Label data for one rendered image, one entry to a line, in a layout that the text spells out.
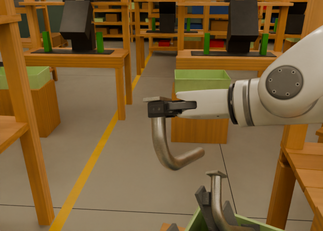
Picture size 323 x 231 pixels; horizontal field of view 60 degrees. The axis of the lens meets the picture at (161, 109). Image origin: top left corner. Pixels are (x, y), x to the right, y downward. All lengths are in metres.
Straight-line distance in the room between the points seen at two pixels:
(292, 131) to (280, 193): 0.41
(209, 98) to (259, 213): 2.11
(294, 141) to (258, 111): 1.18
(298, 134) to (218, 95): 1.18
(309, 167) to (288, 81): 1.16
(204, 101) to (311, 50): 0.18
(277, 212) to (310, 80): 1.56
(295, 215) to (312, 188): 1.25
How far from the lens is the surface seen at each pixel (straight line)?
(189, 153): 0.71
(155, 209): 2.46
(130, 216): 2.41
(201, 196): 0.83
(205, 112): 0.49
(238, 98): 0.48
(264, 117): 0.48
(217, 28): 8.05
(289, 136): 1.63
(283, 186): 1.80
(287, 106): 0.41
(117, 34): 10.71
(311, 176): 1.48
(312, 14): 1.47
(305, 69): 0.40
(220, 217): 0.82
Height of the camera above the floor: 1.65
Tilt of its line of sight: 23 degrees down
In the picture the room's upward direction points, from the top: straight up
